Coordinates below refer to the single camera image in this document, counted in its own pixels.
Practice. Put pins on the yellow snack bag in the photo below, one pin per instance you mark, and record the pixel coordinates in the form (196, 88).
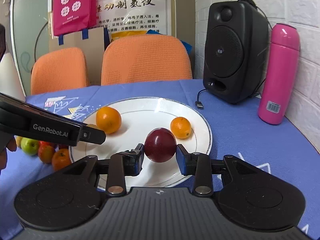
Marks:
(127, 33)

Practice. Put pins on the large orange on plate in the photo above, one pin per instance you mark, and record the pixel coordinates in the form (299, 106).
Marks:
(108, 119)

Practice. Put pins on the white poster with chinese text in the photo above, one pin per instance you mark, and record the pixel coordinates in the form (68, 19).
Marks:
(137, 15)

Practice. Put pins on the pink thermos bottle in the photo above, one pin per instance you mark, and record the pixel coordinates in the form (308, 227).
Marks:
(281, 73)

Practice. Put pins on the white thermos jug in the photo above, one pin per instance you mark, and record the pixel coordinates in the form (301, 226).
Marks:
(9, 81)

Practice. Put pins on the small red tomato fruit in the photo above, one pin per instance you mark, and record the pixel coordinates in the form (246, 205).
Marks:
(44, 143)

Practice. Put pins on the green apple front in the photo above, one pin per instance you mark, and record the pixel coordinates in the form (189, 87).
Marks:
(30, 146)

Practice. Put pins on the small orange on plate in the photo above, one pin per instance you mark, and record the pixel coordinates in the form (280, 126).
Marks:
(180, 127)

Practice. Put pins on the black speaker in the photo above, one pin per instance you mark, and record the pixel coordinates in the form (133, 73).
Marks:
(235, 51)

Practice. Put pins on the dark red plum in pile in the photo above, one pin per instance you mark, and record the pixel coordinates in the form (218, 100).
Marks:
(62, 146)

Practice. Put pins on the orange chair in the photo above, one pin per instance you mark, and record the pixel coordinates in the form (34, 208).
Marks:
(59, 70)
(144, 58)

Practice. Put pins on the left hand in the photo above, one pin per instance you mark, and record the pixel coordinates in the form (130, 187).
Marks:
(12, 147)

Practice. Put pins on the magenta tote bag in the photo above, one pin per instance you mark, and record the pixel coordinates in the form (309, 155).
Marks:
(73, 15)

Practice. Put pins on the small tan kiwi fruit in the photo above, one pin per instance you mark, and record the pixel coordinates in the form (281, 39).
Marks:
(92, 126)

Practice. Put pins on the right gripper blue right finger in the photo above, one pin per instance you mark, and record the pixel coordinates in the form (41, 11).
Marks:
(187, 162)

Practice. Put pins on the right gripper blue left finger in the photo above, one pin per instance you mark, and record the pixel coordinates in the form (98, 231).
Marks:
(133, 160)

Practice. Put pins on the orange in pile middle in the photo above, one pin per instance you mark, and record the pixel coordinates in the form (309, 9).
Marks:
(45, 153)

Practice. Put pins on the blue patterned tablecloth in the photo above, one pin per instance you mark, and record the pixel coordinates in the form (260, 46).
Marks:
(281, 150)

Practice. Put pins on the left orange chair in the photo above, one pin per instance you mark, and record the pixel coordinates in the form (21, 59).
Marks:
(59, 70)

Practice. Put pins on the dark red plum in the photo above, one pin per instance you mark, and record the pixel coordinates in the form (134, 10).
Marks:
(62, 146)
(160, 145)

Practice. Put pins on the large front orange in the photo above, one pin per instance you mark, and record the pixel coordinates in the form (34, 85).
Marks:
(61, 159)

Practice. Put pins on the brown cardboard box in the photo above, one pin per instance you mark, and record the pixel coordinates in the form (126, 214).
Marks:
(92, 42)

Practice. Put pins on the right orange chair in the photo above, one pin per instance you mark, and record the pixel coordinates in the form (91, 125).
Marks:
(144, 58)

